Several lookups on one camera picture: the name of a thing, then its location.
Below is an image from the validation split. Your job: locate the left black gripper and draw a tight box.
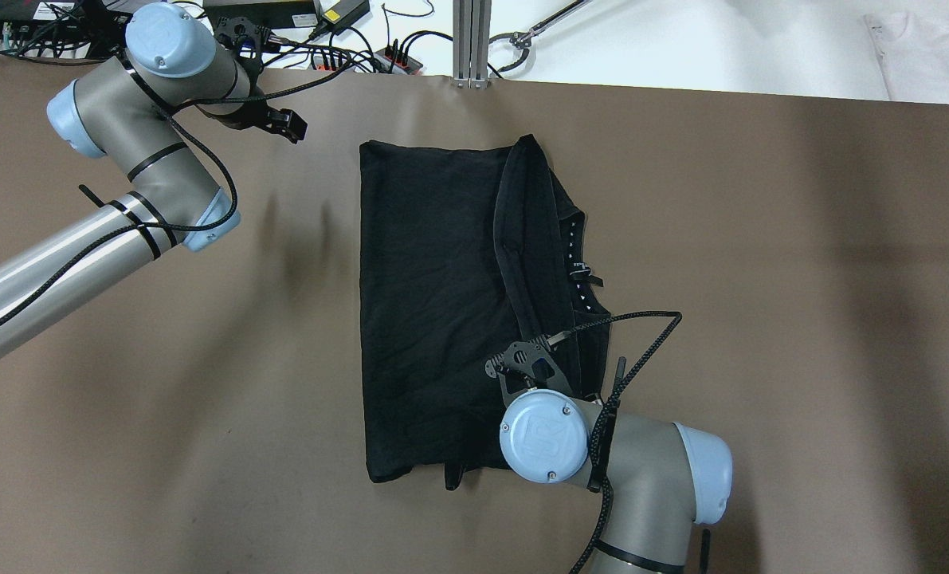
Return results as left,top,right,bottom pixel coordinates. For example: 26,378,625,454
203,100,308,144

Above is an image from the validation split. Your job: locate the black graphic t-shirt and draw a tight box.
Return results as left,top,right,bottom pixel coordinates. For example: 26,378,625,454
359,135,610,489

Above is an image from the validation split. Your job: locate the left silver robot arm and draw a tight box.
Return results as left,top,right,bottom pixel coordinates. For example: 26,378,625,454
0,2,307,360

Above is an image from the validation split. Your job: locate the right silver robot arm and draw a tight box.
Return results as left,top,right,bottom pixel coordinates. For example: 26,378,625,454
499,390,733,573

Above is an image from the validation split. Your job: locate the black power brick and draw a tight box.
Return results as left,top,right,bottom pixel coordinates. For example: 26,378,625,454
201,1,319,29

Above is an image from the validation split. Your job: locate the black laptop charger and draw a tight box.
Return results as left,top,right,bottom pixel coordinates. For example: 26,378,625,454
310,0,370,39

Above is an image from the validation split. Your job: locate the grey power strip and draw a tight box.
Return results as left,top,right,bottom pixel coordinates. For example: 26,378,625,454
305,46,425,76

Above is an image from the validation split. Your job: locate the metal grabber tool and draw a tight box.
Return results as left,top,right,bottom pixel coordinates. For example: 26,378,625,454
488,1,590,77

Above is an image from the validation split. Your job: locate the white folded garment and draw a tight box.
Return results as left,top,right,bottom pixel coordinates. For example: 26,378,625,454
863,11,949,104

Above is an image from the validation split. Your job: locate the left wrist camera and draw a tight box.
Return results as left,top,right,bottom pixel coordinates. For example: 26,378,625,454
212,16,273,68

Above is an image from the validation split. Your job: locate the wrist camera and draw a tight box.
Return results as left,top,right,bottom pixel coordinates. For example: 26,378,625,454
212,16,273,68
484,331,574,407

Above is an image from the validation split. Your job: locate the aluminium frame post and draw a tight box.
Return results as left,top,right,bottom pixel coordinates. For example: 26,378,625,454
452,0,492,88

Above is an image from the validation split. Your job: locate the black network switch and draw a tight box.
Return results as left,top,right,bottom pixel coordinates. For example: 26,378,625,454
0,1,139,61

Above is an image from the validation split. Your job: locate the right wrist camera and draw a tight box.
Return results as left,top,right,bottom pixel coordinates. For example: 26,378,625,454
484,331,574,407

